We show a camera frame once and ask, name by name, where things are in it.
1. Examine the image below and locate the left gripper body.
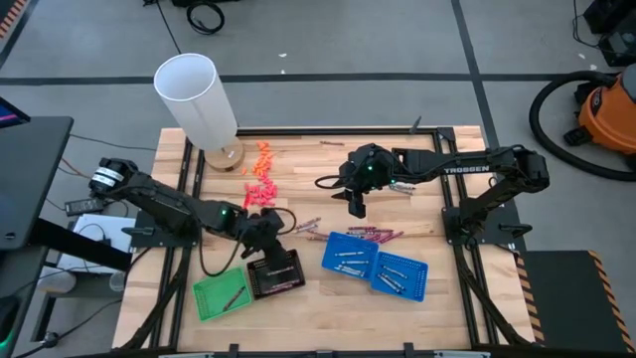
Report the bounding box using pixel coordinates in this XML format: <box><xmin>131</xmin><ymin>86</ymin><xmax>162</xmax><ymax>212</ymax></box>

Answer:
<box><xmin>242</xmin><ymin>208</ymin><xmax>285</xmax><ymax>253</ymax></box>

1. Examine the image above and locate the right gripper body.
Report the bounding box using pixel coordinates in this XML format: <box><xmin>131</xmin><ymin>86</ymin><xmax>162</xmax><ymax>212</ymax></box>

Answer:
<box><xmin>339</xmin><ymin>143</ymin><xmax>398</xmax><ymax>193</ymax></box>

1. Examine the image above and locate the black plastic basket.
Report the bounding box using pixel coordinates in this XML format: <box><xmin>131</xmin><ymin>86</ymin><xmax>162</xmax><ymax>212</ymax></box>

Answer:
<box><xmin>245</xmin><ymin>248</ymin><xmax>307</xmax><ymax>301</ymax></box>

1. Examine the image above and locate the pink foam earplug pile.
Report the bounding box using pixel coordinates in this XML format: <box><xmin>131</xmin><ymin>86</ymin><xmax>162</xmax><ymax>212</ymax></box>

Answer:
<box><xmin>243</xmin><ymin>178</ymin><xmax>280</xmax><ymax>208</ymax></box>

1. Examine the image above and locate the blue plastic basket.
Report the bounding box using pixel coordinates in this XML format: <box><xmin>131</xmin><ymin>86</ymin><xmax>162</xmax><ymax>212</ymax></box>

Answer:
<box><xmin>321</xmin><ymin>231</ymin><xmax>380</xmax><ymax>282</ymax></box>
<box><xmin>370</xmin><ymin>251</ymin><xmax>429</xmax><ymax>303</ymax></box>

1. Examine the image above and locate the green plastic basket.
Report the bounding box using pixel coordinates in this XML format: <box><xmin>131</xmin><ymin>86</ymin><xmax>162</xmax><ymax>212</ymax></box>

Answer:
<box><xmin>192</xmin><ymin>266</ymin><xmax>253</xmax><ymax>322</ymax></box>

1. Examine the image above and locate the white lamp with wooden base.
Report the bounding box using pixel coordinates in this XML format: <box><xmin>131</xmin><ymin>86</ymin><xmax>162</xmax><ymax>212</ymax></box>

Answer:
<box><xmin>152</xmin><ymin>53</ymin><xmax>246</xmax><ymax>174</ymax></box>

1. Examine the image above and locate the white box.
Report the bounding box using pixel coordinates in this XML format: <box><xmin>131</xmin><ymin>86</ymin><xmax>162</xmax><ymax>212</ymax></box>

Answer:
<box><xmin>57</xmin><ymin>213</ymin><xmax>136</xmax><ymax>275</ymax></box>

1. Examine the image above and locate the clear plastic cup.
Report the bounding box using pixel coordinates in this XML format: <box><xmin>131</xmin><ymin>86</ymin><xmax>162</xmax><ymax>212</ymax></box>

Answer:
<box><xmin>108</xmin><ymin>270</ymin><xmax>128</xmax><ymax>293</ymax></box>

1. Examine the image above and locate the orange shop vacuum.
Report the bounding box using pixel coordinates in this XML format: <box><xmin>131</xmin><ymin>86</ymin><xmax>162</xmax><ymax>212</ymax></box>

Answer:
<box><xmin>563</xmin><ymin>63</ymin><xmax>636</xmax><ymax>171</ymax></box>
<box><xmin>528</xmin><ymin>70</ymin><xmax>636</xmax><ymax>183</ymax></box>

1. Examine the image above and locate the black power adapter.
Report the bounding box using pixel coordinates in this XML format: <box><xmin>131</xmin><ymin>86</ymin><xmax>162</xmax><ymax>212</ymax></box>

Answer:
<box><xmin>64</xmin><ymin>196</ymin><xmax>106</xmax><ymax>218</ymax></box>

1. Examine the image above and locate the white round container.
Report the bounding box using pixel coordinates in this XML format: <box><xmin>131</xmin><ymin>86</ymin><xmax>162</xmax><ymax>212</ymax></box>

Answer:
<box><xmin>36</xmin><ymin>267</ymin><xmax>79</xmax><ymax>294</ymax></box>

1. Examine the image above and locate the black mat with hazard stripes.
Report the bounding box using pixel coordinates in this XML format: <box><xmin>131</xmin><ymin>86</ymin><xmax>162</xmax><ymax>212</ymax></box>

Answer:
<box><xmin>513</xmin><ymin>250</ymin><xmax>636</xmax><ymax>355</ymax></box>
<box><xmin>0</xmin><ymin>0</ymin><xmax>30</xmax><ymax>40</ymax></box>

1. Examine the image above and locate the black desk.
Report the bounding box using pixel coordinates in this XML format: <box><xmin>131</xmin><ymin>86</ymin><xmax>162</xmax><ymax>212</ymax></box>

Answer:
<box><xmin>0</xmin><ymin>115</ymin><xmax>134</xmax><ymax>344</ymax></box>

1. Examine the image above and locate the computer monitor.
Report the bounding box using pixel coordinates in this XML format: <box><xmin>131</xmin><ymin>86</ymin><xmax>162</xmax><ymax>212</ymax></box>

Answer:
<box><xmin>0</xmin><ymin>96</ymin><xmax>32</xmax><ymax>129</ymax></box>

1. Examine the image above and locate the black equipment case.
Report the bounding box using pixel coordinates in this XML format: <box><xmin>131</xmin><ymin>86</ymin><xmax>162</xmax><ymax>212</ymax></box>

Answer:
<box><xmin>581</xmin><ymin>0</ymin><xmax>636</xmax><ymax>69</ymax></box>

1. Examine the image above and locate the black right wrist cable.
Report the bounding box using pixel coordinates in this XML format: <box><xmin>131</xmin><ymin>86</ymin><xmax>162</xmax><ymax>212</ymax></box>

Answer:
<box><xmin>313</xmin><ymin>172</ymin><xmax>352</xmax><ymax>191</ymax></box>

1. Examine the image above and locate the black aluminium table frame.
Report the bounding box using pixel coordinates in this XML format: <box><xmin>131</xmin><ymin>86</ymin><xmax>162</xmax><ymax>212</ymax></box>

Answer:
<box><xmin>116</xmin><ymin>126</ymin><xmax>538</xmax><ymax>358</ymax></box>

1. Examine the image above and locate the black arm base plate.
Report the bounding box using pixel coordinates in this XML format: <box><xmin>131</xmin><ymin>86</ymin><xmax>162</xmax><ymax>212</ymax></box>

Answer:
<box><xmin>121</xmin><ymin>208</ymin><xmax>204</xmax><ymax>249</ymax></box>
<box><xmin>440</xmin><ymin>205</ymin><xmax>533</xmax><ymax>247</ymax></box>

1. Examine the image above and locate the black cable bundle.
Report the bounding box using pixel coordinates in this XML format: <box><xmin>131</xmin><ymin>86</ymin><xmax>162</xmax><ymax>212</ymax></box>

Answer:
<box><xmin>454</xmin><ymin>246</ymin><xmax>528</xmax><ymax>348</ymax></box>
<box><xmin>118</xmin><ymin>247</ymin><xmax>193</xmax><ymax>350</ymax></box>

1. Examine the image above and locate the thin black cable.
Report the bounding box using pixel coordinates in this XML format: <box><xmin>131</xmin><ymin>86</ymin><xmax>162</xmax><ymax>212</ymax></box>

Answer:
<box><xmin>69</xmin><ymin>132</ymin><xmax>158</xmax><ymax>152</ymax></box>

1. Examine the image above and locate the yellow cable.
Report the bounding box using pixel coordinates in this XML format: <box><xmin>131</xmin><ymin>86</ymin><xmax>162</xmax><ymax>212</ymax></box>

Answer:
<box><xmin>59</xmin><ymin>157</ymin><xmax>91</xmax><ymax>179</ymax></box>

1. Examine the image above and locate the coiled black cable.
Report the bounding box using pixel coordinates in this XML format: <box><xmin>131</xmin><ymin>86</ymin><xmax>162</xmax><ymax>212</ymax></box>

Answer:
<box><xmin>185</xmin><ymin>0</ymin><xmax>227</xmax><ymax>37</ymax></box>

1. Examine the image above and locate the black floor cable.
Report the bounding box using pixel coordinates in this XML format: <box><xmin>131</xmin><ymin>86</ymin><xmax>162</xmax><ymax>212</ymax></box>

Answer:
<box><xmin>154</xmin><ymin>0</ymin><xmax>184</xmax><ymax>56</ymax></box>

